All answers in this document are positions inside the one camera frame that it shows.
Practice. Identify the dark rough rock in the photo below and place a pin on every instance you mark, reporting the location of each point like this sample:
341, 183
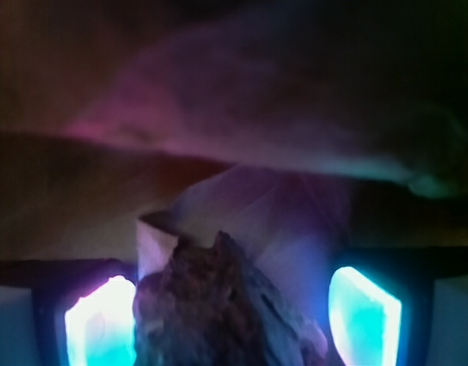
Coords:
212, 306

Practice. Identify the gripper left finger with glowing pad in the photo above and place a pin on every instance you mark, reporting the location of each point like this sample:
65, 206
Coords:
67, 312

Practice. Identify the brown paper bag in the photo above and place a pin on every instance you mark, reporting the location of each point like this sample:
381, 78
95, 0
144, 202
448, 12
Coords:
366, 90

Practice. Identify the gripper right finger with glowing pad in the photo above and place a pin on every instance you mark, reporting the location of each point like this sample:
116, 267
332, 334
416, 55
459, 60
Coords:
400, 306

